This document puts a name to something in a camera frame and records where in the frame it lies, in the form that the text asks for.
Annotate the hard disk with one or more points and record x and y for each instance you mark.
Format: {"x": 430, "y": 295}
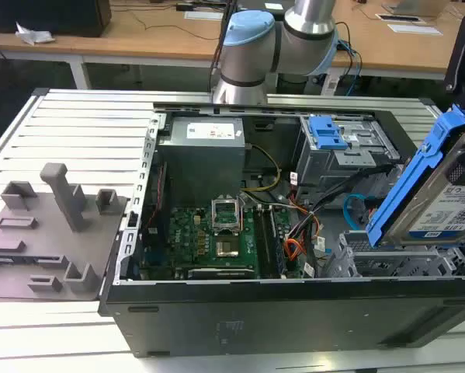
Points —
{"x": 407, "y": 194}

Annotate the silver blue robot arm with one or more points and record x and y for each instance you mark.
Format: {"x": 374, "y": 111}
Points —
{"x": 251, "y": 50}

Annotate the black RAM slot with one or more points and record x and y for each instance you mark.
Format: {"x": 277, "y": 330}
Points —
{"x": 262, "y": 241}

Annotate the white paper sheet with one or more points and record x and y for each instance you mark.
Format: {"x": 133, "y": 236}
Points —
{"x": 414, "y": 29}
{"x": 203, "y": 15}

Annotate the blue plastic latch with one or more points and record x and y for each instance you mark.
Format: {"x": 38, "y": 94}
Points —
{"x": 325, "y": 132}

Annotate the grey metal drive cage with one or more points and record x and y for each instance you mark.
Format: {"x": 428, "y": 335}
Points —
{"x": 333, "y": 163}

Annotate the RAM stick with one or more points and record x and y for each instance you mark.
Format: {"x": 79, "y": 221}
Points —
{"x": 278, "y": 245}

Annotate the grey power supply unit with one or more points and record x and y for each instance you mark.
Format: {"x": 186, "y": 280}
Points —
{"x": 201, "y": 163}

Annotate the black power adapter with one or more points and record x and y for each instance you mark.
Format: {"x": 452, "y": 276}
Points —
{"x": 185, "y": 7}

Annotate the wooden desk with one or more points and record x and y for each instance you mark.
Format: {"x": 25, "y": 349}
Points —
{"x": 146, "y": 42}

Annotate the black graphics card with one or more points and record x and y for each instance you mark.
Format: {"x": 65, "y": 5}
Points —
{"x": 220, "y": 272}

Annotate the green motherboard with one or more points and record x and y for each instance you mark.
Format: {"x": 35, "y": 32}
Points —
{"x": 185, "y": 237}

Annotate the black PC case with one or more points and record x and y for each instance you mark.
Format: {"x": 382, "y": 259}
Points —
{"x": 255, "y": 318}

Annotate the black box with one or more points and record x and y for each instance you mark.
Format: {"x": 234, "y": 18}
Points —
{"x": 49, "y": 17}

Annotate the crumpled white paper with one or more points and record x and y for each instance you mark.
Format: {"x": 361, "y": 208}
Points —
{"x": 34, "y": 35}

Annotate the grey parts rack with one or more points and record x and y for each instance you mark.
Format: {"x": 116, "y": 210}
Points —
{"x": 42, "y": 248}

